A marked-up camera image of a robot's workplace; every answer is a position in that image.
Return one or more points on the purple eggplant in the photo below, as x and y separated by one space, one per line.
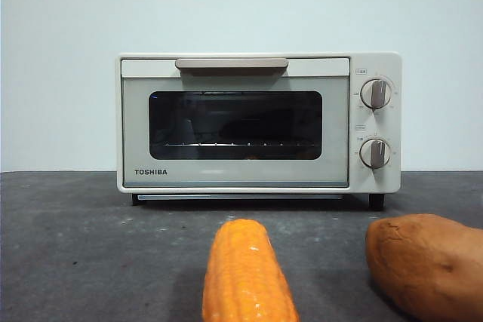
260 126

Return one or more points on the cream Toshiba toaster oven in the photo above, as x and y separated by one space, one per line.
371 126

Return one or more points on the cream oven knob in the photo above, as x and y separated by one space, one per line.
376 94
375 154

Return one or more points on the orange corn cob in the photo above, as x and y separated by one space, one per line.
247 273

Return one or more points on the brown sweet potato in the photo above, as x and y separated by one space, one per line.
430 265

